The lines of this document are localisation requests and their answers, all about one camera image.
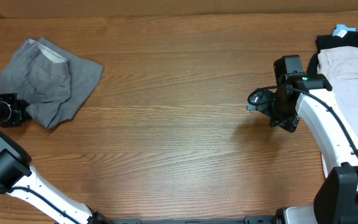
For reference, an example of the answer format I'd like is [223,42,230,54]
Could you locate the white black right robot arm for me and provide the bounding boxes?
[247,55,358,224]

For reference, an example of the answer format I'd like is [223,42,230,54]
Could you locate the grey shorts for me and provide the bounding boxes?
[0,37,104,129]

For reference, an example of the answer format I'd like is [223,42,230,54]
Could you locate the beige folded shorts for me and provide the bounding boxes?
[317,46,358,137]

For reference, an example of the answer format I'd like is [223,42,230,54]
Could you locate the light blue clothing tag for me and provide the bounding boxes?
[332,24,357,38]

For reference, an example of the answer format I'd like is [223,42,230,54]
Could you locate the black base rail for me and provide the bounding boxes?
[104,215,279,224]

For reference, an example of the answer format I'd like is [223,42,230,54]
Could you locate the black folded garment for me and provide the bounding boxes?
[306,31,358,75]

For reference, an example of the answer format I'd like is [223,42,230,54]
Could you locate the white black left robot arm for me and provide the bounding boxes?
[0,93,110,224]

